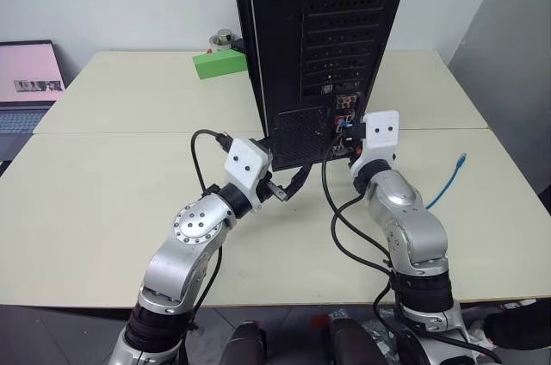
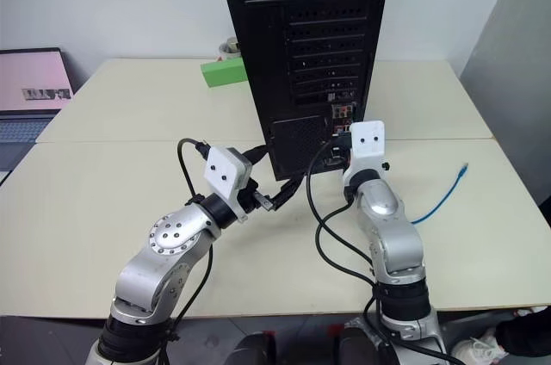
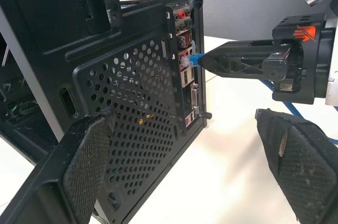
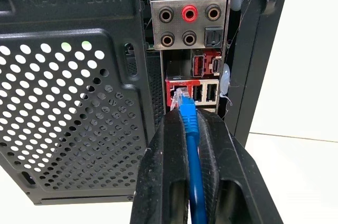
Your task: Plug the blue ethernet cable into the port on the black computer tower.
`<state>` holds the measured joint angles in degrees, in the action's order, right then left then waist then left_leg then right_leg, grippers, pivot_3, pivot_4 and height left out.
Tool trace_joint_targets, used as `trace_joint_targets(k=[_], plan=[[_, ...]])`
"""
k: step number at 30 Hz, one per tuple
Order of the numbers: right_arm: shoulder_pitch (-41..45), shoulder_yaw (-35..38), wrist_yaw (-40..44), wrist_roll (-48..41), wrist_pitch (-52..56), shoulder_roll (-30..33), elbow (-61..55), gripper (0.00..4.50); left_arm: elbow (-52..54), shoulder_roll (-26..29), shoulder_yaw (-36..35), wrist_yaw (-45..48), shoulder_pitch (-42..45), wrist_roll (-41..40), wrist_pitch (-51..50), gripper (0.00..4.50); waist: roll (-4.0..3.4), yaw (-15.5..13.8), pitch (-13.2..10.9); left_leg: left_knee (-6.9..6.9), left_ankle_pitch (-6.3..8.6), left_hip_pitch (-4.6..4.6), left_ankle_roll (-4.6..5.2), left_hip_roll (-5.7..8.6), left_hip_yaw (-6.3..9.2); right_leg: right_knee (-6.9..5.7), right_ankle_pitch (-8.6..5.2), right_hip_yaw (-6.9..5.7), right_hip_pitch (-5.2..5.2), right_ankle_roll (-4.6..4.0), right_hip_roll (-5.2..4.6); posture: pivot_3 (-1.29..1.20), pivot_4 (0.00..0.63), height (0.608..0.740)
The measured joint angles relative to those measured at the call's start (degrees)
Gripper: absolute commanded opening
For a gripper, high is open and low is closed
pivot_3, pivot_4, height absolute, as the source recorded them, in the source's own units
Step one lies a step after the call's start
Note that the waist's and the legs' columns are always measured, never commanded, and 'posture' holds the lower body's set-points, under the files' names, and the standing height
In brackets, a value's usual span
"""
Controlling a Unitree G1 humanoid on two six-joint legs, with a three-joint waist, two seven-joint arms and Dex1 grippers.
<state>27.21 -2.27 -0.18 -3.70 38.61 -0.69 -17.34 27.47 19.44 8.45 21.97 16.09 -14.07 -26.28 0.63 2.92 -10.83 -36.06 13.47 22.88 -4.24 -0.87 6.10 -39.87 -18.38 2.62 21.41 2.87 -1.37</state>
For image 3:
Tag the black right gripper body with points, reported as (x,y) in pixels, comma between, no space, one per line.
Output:
(309,57)

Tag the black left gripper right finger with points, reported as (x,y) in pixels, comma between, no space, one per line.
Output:
(303,160)

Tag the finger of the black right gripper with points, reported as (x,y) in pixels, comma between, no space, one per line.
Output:
(251,43)
(227,63)

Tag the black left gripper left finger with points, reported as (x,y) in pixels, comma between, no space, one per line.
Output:
(79,160)

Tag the black computer tower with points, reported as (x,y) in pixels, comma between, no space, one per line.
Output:
(79,36)

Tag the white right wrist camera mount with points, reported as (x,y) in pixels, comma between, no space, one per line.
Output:
(333,92)

